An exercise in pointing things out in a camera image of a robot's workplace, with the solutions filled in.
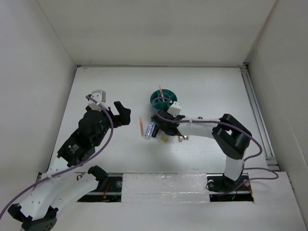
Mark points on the orange marker pen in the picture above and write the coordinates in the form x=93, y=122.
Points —
x=141, y=126

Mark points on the teal round compartment organizer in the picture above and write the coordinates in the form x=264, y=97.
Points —
x=162, y=104

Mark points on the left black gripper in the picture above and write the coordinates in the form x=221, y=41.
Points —
x=124, y=115

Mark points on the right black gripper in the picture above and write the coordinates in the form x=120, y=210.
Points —
x=168, y=114

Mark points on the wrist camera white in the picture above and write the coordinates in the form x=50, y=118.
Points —
x=98, y=98
x=175, y=108

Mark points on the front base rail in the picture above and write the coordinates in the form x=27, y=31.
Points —
x=164, y=188

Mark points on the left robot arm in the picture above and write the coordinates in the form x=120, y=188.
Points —
x=39, y=211

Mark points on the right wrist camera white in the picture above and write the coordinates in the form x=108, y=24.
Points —
x=175, y=108

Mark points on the aluminium rail right side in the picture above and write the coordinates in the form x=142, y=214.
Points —
x=268, y=151

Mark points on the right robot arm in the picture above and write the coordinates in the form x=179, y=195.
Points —
x=230, y=135

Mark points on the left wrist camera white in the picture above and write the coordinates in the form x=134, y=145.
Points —
x=98, y=98

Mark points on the black marker blue cap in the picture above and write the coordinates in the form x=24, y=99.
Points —
x=155, y=131

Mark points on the clear spray bottle blue cap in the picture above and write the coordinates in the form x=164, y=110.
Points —
x=150, y=130

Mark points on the red pink pen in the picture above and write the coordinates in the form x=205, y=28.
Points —
x=161, y=94

